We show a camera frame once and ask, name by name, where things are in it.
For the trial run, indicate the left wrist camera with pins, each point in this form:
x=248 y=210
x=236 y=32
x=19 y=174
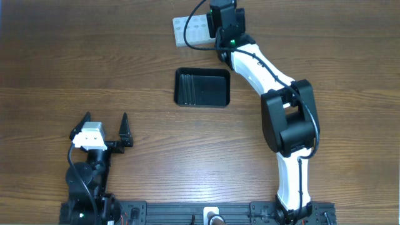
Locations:
x=90 y=136

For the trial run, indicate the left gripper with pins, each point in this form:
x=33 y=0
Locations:
x=115 y=147

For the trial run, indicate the white test tube rack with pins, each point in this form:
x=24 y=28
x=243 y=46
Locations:
x=195 y=31

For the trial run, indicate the black tray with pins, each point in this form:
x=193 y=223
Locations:
x=212 y=90

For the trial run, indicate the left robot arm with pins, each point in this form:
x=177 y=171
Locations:
x=84 y=178

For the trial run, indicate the mounting rail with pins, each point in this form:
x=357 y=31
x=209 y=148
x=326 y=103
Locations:
x=175 y=215

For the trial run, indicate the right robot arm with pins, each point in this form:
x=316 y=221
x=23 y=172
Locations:
x=265 y=75

